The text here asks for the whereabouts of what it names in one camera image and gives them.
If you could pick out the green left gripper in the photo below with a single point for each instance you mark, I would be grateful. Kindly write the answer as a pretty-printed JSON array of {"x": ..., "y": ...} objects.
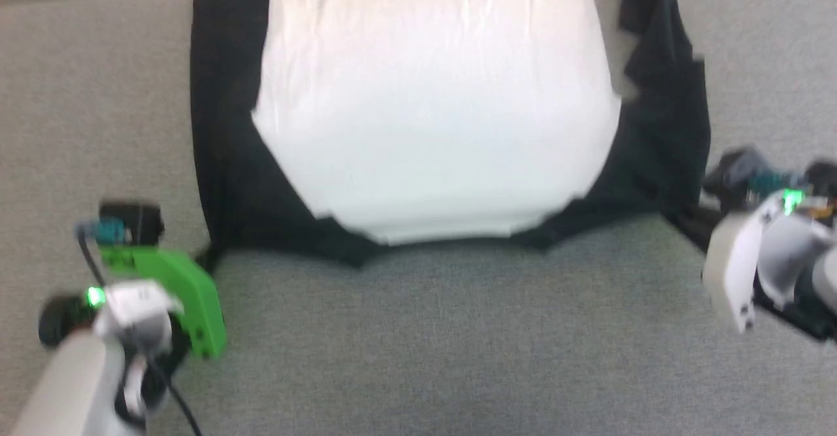
[{"x": 189, "y": 292}]

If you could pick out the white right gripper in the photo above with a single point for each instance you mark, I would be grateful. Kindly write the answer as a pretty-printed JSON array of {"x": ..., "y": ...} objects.
[{"x": 739, "y": 259}]

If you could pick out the black and white garment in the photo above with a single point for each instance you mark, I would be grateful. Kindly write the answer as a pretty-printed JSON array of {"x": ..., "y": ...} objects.
[{"x": 425, "y": 96}]

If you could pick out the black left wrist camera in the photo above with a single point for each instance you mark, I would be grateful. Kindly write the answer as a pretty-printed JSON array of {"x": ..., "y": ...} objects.
[{"x": 134, "y": 221}]

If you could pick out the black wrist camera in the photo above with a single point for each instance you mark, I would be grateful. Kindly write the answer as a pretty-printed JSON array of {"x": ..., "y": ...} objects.
[
  {"x": 739, "y": 168},
  {"x": 134, "y": 221}
]

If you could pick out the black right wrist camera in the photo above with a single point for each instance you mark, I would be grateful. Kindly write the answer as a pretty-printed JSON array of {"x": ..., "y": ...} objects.
[{"x": 739, "y": 168}]

